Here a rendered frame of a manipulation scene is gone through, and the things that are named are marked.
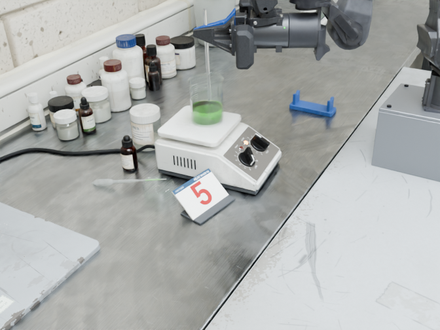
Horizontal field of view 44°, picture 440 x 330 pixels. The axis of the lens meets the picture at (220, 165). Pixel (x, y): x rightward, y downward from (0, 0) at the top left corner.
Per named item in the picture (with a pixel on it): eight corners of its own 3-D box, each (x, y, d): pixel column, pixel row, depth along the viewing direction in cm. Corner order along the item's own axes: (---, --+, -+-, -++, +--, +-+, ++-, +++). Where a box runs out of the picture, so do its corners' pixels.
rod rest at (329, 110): (336, 111, 122) (337, 96, 120) (330, 117, 119) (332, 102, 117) (294, 103, 126) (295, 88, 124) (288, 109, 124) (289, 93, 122)
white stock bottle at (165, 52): (151, 74, 143) (147, 37, 138) (169, 69, 146) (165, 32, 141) (162, 80, 139) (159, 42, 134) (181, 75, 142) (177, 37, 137)
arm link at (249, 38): (285, 30, 100) (285, -4, 96) (289, 70, 84) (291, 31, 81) (239, 31, 100) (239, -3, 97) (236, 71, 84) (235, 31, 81)
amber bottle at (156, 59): (155, 78, 141) (152, 42, 136) (165, 82, 138) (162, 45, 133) (143, 83, 138) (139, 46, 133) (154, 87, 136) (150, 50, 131)
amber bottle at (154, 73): (162, 90, 135) (159, 62, 131) (152, 92, 133) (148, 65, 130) (157, 86, 137) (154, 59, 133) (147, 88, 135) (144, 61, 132)
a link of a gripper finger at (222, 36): (235, 49, 92) (234, 14, 89) (234, 57, 89) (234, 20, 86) (194, 50, 93) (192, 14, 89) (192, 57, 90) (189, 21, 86)
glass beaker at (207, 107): (213, 133, 97) (211, 89, 93) (183, 125, 100) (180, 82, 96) (233, 118, 102) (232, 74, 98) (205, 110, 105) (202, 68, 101)
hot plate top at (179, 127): (243, 118, 103) (243, 114, 102) (216, 148, 94) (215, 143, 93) (186, 108, 107) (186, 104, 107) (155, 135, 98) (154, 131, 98)
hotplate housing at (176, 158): (281, 161, 105) (283, 124, 100) (256, 198, 94) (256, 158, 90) (179, 140, 113) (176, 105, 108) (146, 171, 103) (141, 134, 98)
